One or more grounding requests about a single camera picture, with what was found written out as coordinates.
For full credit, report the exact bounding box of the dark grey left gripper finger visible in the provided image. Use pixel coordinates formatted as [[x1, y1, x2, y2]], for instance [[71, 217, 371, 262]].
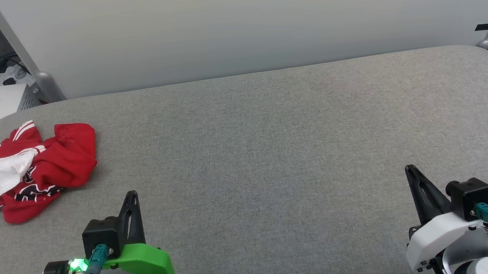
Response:
[[115, 190, 146, 248]]

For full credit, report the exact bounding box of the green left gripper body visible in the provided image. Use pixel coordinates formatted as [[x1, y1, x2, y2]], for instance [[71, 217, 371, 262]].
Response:
[[38, 240, 176, 274]]

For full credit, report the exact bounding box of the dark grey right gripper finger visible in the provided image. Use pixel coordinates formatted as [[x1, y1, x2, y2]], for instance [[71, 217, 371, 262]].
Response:
[[405, 161, 454, 226]]

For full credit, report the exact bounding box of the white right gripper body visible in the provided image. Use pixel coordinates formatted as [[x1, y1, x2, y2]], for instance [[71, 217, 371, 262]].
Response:
[[402, 206, 488, 272]]

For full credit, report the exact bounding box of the red and white jersey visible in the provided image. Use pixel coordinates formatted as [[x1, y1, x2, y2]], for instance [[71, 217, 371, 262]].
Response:
[[0, 115, 103, 226]]

